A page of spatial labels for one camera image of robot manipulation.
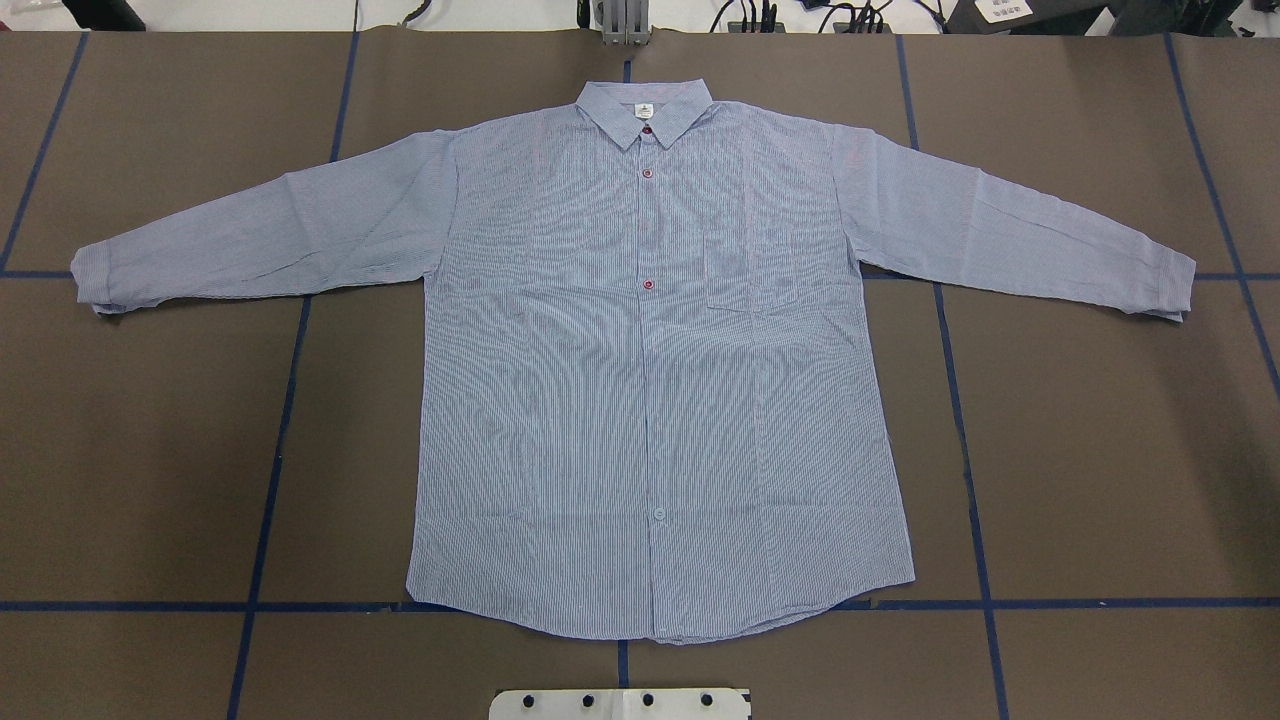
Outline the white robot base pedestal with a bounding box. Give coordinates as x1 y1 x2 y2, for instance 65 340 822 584
488 688 754 719

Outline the blue striped button shirt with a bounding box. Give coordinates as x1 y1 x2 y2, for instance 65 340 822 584
70 79 1196 644

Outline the grey aluminium frame post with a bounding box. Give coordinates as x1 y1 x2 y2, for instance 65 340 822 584
591 0 652 46

